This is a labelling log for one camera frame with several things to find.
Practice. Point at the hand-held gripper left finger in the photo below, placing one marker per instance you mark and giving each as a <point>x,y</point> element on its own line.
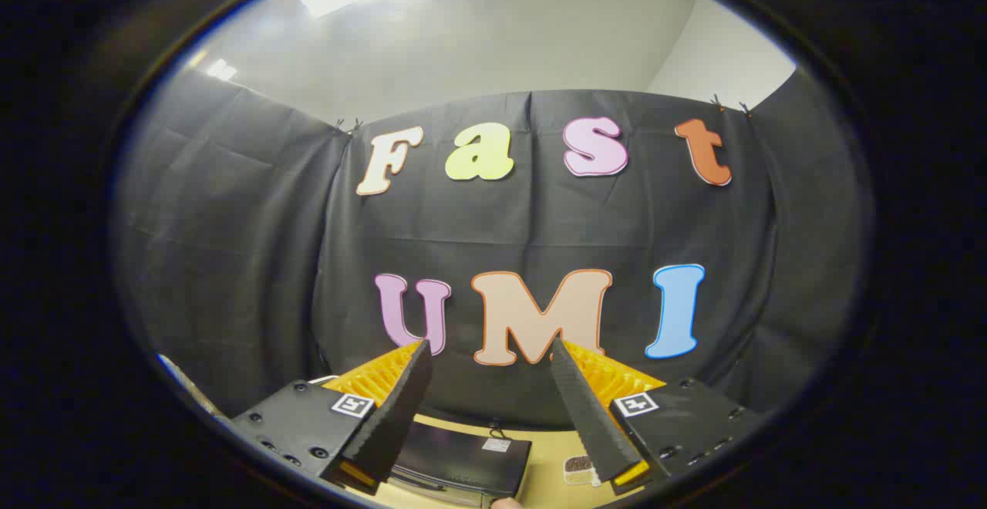
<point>397,416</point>

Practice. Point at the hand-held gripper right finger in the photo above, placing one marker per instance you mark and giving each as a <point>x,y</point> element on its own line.
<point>590,416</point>

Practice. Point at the black toaster oven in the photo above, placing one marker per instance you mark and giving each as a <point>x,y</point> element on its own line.
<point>463,455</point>

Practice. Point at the white divided grain dish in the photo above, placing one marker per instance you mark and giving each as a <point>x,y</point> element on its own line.
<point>580,469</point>

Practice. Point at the white slotted plastic object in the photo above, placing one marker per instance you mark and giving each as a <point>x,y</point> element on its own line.
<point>324,379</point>

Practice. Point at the crumpled plastic bag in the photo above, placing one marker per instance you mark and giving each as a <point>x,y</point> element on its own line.
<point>189,389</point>

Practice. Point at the black backdrop cloth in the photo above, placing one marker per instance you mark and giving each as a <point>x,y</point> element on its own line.
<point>231,224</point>

